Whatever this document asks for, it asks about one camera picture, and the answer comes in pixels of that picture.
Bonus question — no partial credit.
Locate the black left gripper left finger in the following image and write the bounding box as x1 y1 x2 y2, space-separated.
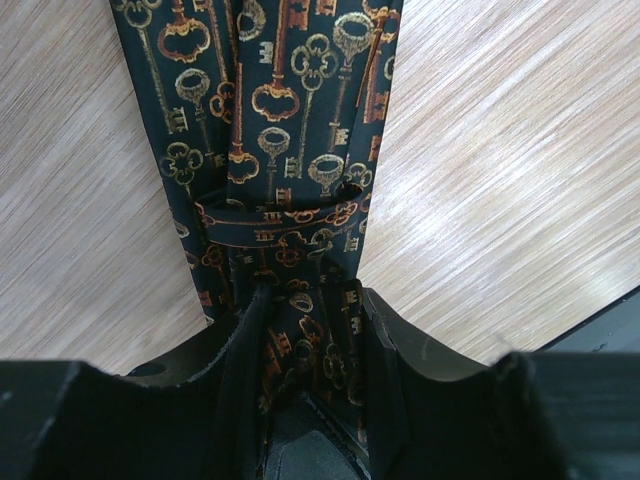
1 286 272 479

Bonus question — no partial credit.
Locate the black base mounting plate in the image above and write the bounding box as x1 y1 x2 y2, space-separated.
540 287 640 353

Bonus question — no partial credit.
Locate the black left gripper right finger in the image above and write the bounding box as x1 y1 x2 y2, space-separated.
364 290 639 479

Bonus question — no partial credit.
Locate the black tie with gold keys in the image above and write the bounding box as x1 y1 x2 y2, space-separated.
111 1 403 410

